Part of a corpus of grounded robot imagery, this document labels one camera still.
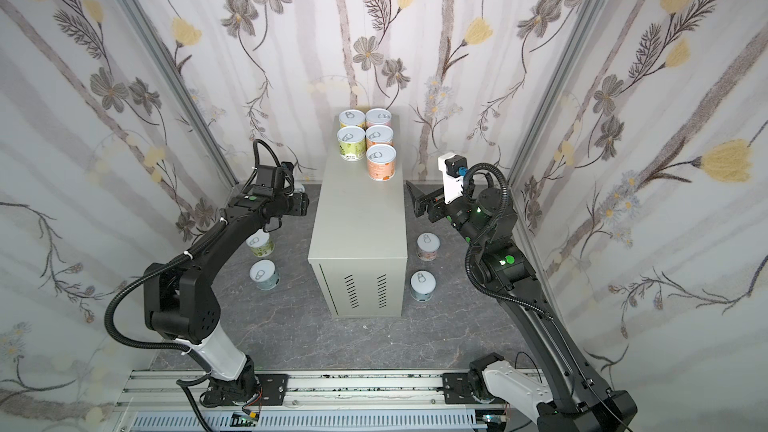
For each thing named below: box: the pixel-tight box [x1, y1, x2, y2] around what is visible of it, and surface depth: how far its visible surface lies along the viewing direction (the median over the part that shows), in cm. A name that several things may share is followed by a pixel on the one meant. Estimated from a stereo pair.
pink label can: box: [365, 108, 393, 129], surface depth 84 cm
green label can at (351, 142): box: [337, 125, 366, 161], surface depth 79 cm
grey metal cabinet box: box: [308, 116, 408, 318], surface depth 71 cm
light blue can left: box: [249, 259, 281, 291], surface depth 92 cm
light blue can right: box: [410, 269, 437, 303], surface depth 90 cm
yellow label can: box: [338, 108, 365, 128], surface depth 84 cm
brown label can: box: [366, 124, 394, 149], surface depth 79 cm
